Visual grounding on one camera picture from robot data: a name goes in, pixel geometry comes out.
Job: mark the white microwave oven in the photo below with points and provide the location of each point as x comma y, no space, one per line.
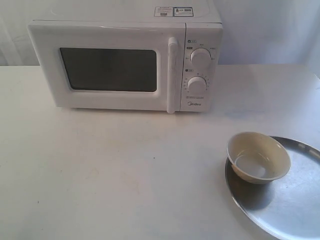
204,33

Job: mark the cream ceramic bowl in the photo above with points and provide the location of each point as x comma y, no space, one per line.
257,158

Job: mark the round silver metal tray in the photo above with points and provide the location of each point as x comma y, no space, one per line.
287,208

